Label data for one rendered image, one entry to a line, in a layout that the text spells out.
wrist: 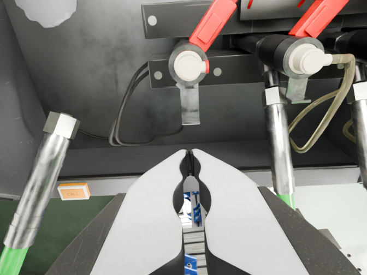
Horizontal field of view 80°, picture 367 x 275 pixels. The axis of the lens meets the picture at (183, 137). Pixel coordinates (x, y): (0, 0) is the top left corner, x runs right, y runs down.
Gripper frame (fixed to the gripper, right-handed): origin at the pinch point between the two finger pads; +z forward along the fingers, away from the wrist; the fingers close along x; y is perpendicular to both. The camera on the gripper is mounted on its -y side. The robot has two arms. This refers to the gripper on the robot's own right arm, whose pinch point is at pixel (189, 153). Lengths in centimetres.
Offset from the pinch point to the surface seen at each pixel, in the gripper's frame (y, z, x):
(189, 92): -2.2, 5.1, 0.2
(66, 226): 134, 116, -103
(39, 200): 3.4, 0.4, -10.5
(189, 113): -0.5, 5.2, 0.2
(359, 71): -2.0, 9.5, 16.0
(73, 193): 19.8, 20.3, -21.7
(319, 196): 115, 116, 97
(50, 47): -4.3, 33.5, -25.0
